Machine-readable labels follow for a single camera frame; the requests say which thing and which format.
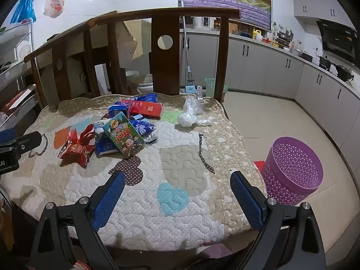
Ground black range hood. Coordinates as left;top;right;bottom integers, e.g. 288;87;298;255
316;19;358;62

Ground long red box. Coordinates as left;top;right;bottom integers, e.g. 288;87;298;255
130;100;163;119

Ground red white carton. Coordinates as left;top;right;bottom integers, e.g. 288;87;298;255
1;88;37;116

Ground cardboard box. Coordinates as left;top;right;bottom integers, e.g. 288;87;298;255
90;11;138;62

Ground silver grey carton box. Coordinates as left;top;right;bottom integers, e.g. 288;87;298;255
103;112;146;159

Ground red snack wrapper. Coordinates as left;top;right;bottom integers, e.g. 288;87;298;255
58;124;96;169

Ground dish rack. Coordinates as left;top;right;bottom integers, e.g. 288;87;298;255
274;22;294;48

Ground grey kitchen base cabinets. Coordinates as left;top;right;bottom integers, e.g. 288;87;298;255
180;29;360;158

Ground blue white plastic packet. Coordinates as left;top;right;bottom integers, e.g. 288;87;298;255
94;122;119;156

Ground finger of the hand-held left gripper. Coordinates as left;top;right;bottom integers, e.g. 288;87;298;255
13;131;43;156

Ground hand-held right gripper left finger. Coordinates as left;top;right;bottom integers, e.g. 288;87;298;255
29;171;126;270

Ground white bucket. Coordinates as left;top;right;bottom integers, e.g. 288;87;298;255
125;70;154;93

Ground quilted heart pattern blanket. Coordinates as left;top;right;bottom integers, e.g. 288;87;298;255
0;93;268;252

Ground hanging blue plastic bag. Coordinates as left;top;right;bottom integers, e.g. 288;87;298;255
11;0;37;24

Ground blue tissue packet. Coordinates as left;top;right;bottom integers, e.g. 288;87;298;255
128;119;158;144

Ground clear plastic bag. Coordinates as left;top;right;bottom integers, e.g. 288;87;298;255
183;96;203;115

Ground metal wire shelf rack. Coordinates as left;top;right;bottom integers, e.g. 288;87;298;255
0;20;43;119

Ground wooden bench backrest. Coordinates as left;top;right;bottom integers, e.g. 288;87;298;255
24;8;241;110

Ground black wok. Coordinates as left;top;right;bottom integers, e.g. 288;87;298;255
336;65;355;81

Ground purple perforated basket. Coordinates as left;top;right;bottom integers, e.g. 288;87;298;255
263;137;324;206

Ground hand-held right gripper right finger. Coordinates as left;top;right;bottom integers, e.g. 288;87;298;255
230;171;327;270

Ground flat mop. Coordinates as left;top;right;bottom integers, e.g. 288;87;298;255
180;15;196;93

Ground blue snack pouch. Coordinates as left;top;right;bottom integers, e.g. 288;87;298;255
108;102;133;119

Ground white rice cooker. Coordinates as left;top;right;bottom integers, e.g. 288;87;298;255
193;16;217;29

